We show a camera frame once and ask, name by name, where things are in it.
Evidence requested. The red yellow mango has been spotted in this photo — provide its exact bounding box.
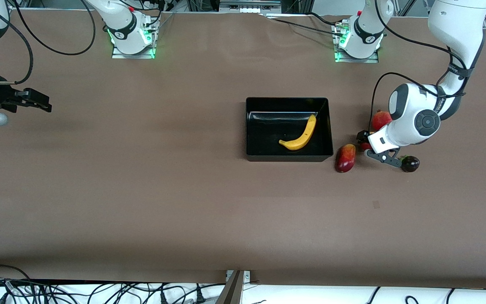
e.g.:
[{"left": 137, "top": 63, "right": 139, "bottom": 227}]
[{"left": 335, "top": 144, "right": 356, "bottom": 173}]

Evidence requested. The dark metal frame strut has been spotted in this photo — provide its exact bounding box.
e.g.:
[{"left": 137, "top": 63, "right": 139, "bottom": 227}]
[{"left": 215, "top": 270, "right": 244, "bottom": 304}]

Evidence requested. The yellow banana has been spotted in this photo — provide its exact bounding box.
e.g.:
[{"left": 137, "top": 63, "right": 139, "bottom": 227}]
[{"left": 278, "top": 114, "right": 317, "bottom": 151}]

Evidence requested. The black rectangular plastic box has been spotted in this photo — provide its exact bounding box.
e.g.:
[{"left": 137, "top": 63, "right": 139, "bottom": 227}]
[{"left": 246, "top": 97, "right": 334, "bottom": 163}]

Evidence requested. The grey power strip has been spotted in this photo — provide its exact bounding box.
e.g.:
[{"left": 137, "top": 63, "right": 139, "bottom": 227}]
[{"left": 219, "top": 1, "right": 282, "bottom": 14}]

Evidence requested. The red pomegranate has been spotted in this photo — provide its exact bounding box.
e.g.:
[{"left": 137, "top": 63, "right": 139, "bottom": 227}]
[{"left": 372, "top": 110, "right": 394, "bottom": 132}]

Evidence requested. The black cable on table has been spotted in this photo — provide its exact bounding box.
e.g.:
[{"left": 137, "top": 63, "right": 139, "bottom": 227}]
[{"left": 264, "top": 13, "right": 346, "bottom": 37}]

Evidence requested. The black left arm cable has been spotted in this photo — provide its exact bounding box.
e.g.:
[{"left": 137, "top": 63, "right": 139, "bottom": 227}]
[{"left": 369, "top": 0, "right": 468, "bottom": 132}]

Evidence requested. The dark purple mangosteen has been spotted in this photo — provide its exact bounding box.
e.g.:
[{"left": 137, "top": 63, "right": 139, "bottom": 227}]
[{"left": 399, "top": 155, "right": 420, "bottom": 173}]

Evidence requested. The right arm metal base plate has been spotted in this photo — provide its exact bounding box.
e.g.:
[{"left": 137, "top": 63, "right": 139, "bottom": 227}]
[{"left": 112, "top": 19, "right": 156, "bottom": 59}]

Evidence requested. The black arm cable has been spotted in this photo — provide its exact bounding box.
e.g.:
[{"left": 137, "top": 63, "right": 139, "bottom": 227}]
[
  {"left": 13, "top": 0, "right": 97, "bottom": 56},
  {"left": 0, "top": 21, "right": 35, "bottom": 86},
  {"left": 369, "top": 0, "right": 468, "bottom": 132}
]

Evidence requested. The silver corner bracket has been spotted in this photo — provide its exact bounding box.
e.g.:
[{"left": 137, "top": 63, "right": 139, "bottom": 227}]
[{"left": 225, "top": 270, "right": 252, "bottom": 283}]

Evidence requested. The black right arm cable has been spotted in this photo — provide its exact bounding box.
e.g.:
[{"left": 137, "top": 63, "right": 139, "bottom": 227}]
[
  {"left": 13, "top": 0, "right": 97, "bottom": 56},
  {"left": 0, "top": 21, "right": 35, "bottom": 86}
]

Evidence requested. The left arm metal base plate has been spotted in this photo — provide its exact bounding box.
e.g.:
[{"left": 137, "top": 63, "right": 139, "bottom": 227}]
[{"left": 335, "top": 23, "right": 380, "bottom": 64}]

